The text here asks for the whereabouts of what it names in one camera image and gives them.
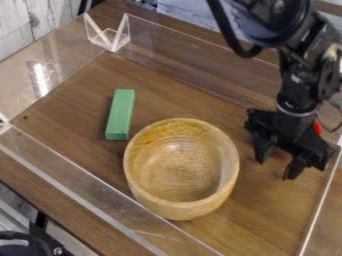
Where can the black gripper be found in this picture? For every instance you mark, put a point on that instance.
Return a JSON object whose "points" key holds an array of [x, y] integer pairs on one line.
{"points": [[275, 129]]}

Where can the wooden bowl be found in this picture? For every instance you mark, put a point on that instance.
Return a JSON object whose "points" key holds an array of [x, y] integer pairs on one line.
{"points": [[180, 165]]}

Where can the clear acrylic corner bracket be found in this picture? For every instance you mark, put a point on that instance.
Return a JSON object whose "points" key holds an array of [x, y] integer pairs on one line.
{"points": [[108, 38]]}

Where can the black clamp under table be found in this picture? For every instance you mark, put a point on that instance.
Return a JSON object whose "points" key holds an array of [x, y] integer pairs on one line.
{"points": [[24, 237]]}

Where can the clear acrylic barrier wall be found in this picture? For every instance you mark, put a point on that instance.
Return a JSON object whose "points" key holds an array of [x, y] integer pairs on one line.
{"points": [[123, 142]]}

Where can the red plush strawberry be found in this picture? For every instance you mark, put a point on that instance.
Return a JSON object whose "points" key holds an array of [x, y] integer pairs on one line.
{"points": [[317, 127]]}

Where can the green rectangular block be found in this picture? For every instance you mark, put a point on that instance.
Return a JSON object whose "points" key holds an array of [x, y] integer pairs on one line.
{"points": [[120, 114]]}

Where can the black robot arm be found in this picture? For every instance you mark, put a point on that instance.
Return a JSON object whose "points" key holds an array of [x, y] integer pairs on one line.
{"points": [[290, 26]]}

